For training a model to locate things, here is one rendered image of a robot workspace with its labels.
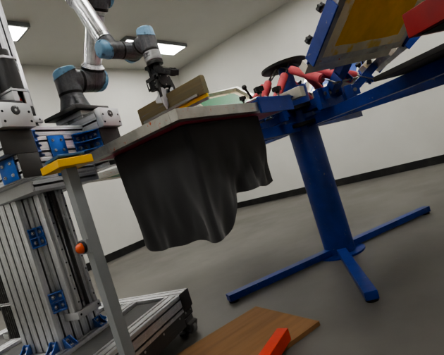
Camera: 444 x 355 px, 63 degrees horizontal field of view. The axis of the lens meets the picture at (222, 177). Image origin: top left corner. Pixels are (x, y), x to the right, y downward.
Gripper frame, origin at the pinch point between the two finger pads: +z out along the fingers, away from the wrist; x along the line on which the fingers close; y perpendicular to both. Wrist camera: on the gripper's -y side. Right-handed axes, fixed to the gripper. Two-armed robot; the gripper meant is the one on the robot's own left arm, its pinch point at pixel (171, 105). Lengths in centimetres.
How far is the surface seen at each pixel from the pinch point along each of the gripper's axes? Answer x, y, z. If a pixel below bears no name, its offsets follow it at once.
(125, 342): 47, 10, 80
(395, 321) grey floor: -26, -55, 109
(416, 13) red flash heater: -37, -90, 1
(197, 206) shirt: 19.3, -15.8, 43.0
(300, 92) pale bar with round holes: -52, -34, 8
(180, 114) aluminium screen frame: 28.4, -29.3, 12.4
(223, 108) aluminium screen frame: 5.1, -29.3, 11.8
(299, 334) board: -9, -22, 107
